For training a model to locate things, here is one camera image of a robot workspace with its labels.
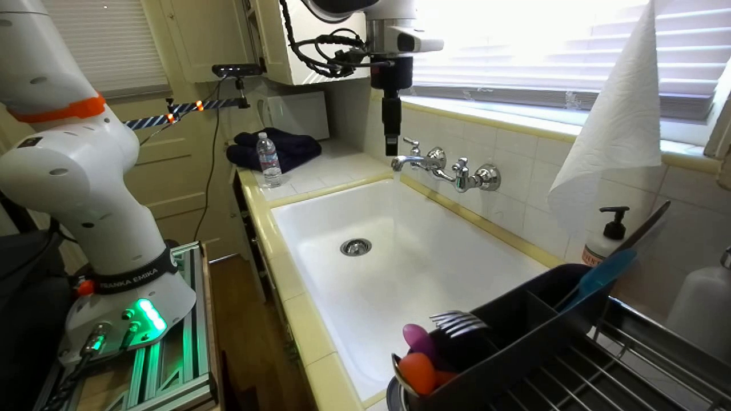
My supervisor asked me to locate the white window blind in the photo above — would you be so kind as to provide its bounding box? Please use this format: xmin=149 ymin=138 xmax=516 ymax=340
xmin=408 ymin=0 xmax=731 ymax=101
xmin=41 ymin=0 xmax=172 ymax=98

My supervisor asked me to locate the white soap dispenser black pump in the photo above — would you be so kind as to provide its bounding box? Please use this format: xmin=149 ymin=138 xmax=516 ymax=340
xmin=580 ymin=204 xmax=632 ymax=269

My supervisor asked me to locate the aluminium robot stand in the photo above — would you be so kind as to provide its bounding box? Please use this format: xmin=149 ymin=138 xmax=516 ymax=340
xmin=43 ymin=239 xmax=219 ymax=411

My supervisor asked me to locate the orange plastic spoon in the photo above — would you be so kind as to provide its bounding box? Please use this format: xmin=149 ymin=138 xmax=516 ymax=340
xmin=395 ymin=350 xmax=441 ymax=398

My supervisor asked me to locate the thin black hanging cable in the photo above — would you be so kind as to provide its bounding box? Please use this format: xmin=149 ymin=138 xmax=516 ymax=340
xmin=190 ymin=75 xmax=226 ymax=245

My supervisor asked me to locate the white boxy appliance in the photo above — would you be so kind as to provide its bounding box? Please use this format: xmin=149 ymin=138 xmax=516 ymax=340
xmin=254 ymin=0 xmax=380 ymax=86

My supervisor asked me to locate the blue white striped rod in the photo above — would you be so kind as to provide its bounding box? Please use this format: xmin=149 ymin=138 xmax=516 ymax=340
xmin=124 ymin=94 xmax=251 ymax=132

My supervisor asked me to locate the white paper towel roll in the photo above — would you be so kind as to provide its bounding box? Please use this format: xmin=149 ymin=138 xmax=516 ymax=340
xmin=547 ymin=0 xmax=668 ymax=237

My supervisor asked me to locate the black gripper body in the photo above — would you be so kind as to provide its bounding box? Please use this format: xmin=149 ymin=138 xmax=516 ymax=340
xmin=371 ymin=53 xmax=416 ymax=94

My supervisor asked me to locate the chrome wall tap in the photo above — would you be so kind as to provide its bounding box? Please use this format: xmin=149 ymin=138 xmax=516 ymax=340
xmin=388 ymin=143 xmax=503 ymax=194

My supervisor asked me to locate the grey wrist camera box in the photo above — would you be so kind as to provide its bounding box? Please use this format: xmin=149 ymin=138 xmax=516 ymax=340
xmin=383 ymin=23 xmax=445 ymax=54

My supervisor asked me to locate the dark metal dish rack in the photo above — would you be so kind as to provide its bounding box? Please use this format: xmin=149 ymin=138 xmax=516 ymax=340
xmin=486 ymin=295 xmax=731 ymax=411

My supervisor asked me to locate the small black bar device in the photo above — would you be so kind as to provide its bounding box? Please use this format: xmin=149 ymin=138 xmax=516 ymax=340
xmin=210 ymin=61 xmax=268 ymax=79

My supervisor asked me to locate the dark grey utensil caddy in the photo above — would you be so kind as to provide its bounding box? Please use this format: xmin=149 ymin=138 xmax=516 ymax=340
xmin=390 ymin=261 xmax=613 ymax=411

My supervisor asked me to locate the black bag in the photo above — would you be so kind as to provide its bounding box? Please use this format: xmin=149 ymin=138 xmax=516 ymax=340
xmin=0 ymin=226 xmax=77 ymax=411

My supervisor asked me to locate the metal sink drain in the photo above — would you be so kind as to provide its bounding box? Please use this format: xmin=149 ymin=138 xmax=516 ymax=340
xmin=338 ymin=237 xmax=375 ymax=258

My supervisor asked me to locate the purple plastic spoon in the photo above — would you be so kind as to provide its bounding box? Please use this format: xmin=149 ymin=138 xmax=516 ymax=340
xmin=399 ymin=323 xmax=439 ymax=361

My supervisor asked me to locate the white plastic jug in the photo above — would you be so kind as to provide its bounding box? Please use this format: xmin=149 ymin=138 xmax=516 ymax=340
xmin=665 ymin=246 xmax=731 ymax=368

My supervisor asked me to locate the blue handled utensil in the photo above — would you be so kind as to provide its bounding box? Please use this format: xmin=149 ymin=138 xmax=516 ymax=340
xmin=557 ymin=198 xmax=673 ymax=316

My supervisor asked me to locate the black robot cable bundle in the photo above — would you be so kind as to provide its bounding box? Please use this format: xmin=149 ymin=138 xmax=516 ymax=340
xmin=276 ymin=0 xmax=378 ymax=79

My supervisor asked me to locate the clear plastic water bottle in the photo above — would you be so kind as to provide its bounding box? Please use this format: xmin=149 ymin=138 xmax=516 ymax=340
xmin=254 ymin=130 xmax=284 ymax=190

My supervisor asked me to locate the cream panelled door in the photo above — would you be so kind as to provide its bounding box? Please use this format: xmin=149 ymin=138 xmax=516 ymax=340
xmin=113 ymin=90 xmax=246 ymax=261

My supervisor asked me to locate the white ceramic sink basin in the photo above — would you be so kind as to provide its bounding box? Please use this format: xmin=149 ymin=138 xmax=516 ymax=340
xmin=270 ymin=178 xmax=552 ymax=405

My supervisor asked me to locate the dark folded cloth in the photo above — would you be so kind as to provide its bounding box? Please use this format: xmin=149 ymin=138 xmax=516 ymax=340
xmin=224 ymin=126 xmax=325 ymax=175

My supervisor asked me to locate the silver metal fork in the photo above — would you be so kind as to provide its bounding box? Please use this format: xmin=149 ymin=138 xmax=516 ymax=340
xmin=429 ymin=308 xmax=489 ymax=340

